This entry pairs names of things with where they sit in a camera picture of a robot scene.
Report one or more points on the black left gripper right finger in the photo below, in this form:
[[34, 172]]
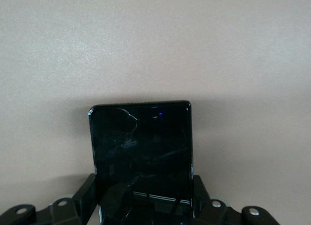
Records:
[[218, 210]]

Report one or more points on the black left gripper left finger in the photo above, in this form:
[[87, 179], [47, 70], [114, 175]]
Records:
[[60, 210]]

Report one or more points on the long black smartphone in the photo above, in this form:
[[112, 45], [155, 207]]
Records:
[[145, 142]]

